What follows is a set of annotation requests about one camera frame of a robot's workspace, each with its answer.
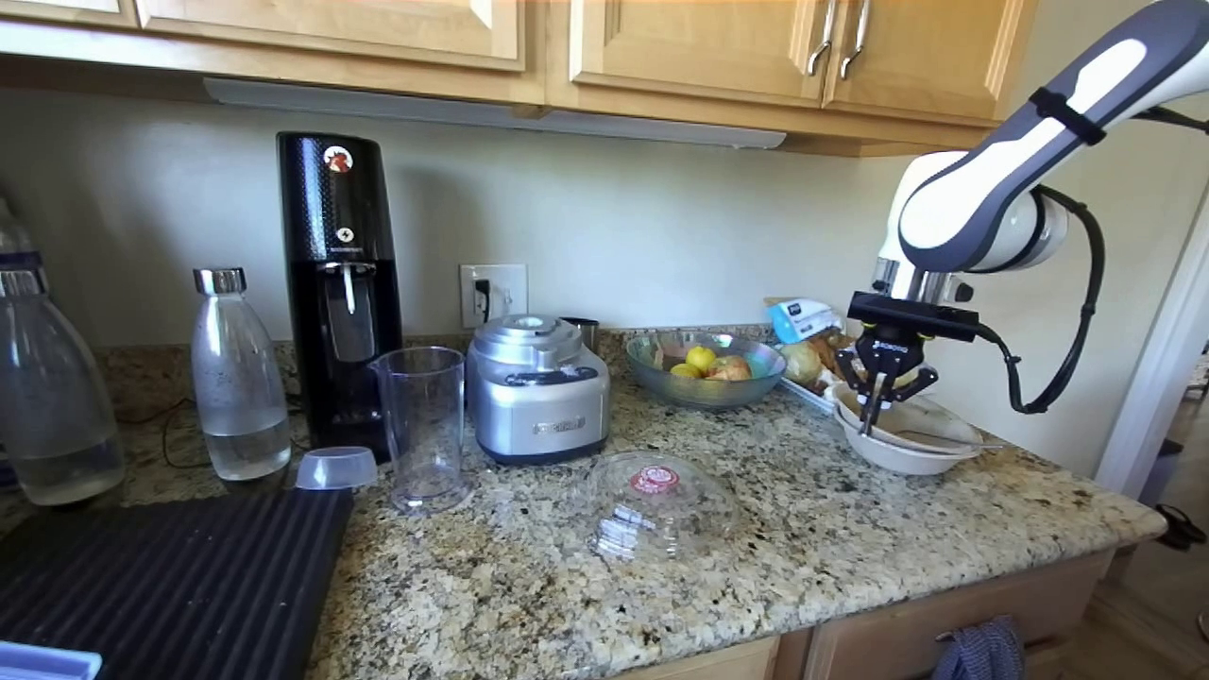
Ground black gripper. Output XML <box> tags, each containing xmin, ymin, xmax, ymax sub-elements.
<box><xmin>863</xmin><ymin>329</ymin><xmax>940</xmax><ymax>416</ymax></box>

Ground cream ceramic bowl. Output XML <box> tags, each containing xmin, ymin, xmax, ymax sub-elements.
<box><xmin>839</xmin><ymin>425</ymin><xmax>985</xmax><ymax>479</ymax></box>
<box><xmin>832</xmin><ymin>389</ymin><xmax>993</xmax><ymax>460</ymax></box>

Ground glass fruit bowl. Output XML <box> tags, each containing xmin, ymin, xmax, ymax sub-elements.
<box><xmin>620</xmin><ymin>323</ymin><xmax>785</xmax><ymax>410</ymax></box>

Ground clear glass bowl pink label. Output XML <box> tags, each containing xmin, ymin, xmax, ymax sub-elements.
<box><xmin>591</xmin><ymin>448</ymin><xmax>761</xmax><ymax>569</ymax></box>

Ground small yellow onion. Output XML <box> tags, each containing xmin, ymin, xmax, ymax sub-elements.
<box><xmin>784</xmin><ymin>341</ymin><xmax>828</xmax><ymax>389</ymax></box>

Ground blue white mushroom bag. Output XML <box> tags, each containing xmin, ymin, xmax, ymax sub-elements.
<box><xmin>762</xmin><ymin>293</ymin><xmax>847</xmax><ymax>352</ymax></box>

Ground wooden lower cabinets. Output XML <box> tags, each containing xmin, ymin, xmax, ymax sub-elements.
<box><xmin>615</xmin><ymin>545</ymin><xmax>1126</xmax><ymax>680</ymax></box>

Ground wooden cabinets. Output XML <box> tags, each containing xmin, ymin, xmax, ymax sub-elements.
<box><xmin>0</xmin><ymin>0</ymin><xmax>1041</xmax><ymax>162</ymax></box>
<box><xmin>615</xmin><ymin>545</ymin><xmax>1126</xmax><ymax>680</ymax></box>

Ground dark hanging towel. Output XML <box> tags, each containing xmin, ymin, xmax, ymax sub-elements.
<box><xmin>931</xmin><ymin>617</ymin><xmax>1032</xmax><ymax>680</ymax></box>

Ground silver kitchen appliance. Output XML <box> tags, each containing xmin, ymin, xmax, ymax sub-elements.
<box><xmin>467</xmin><ymin>308</ymin><xmax>615</xmax><ymax>468</ymax></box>

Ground small clear plastic lid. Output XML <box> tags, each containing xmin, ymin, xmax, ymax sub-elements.
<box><xmin>291</xmin><ymin>443</ymin><xmax>381</xmax><ymax>494</ymax></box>

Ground black soda maker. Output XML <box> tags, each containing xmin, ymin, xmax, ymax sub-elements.
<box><xmin>278</xmin><ymin>129</ymin><xmax>409</xmax><ymax>465</ymax></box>

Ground wooden upper cabinets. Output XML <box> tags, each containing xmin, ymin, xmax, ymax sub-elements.
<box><xmin>0</xmin><ymin>0</ymin><xmax>1041</xmax><ymax>162</ymax></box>

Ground clear bottle silver cap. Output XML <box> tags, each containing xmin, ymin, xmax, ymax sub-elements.
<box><xmin>189</xmin><ymin>264</ymin><xmax>296</xmax><ymax>486</ymax></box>

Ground black ribbed drying mat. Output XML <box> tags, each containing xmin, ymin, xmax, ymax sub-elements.
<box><xmin>0</xmin><ymin>486</ymin><xmax>356</xmax><ymax>680</ymax></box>

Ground large clear bottle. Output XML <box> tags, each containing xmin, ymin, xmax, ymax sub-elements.
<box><xmin>0</xmin><ymin>248</ymin><xmax>129</xmax><ymax>511</ymax></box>

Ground pale blue container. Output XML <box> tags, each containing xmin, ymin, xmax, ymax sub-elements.
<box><xmin>0</xmin><ymin>639</ymin><xmax>108</xmax><ymax>680</ymax></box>

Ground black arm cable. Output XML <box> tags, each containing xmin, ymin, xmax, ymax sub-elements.
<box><xmin>980</xmin><ymin>107</ymin><xmax>1209</xmax><ymax>416</ymax></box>

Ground white door frame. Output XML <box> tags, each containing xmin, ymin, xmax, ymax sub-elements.
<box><xmin>1091</xmin><ymin>185</ymin><xmax>1209</xmax><ymax>501</ymax></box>

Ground silver cabinet handle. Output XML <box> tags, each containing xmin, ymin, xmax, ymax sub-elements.
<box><xmin>834</xmin><ymin>0</ymin><xmax>877</xmax><ymax>83</ymax></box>
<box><xmin>803</xmin><ymin>0</ymin><xmax>843</xmax><ymax>83</ymax></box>

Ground white wall outlet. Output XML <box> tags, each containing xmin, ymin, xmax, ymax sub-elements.
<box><xmin>456</xmin><ymin>259</ymin><xmax>532</xmax><ymax>333</ymax></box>

